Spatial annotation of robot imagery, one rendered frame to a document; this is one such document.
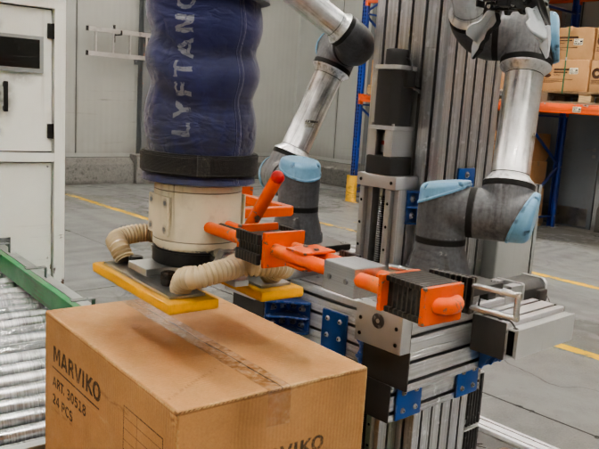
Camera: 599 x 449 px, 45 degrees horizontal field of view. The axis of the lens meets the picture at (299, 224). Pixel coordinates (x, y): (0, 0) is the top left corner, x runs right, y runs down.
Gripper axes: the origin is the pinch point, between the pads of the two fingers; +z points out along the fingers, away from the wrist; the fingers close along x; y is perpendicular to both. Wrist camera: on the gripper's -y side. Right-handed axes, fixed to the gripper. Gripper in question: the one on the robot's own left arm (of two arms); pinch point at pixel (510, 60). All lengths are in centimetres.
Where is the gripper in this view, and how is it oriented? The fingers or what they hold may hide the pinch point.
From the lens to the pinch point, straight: 138.2
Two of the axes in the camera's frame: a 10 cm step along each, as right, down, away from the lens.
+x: 6.7, 1.6, -7.2
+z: -0.6, 9.8, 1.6
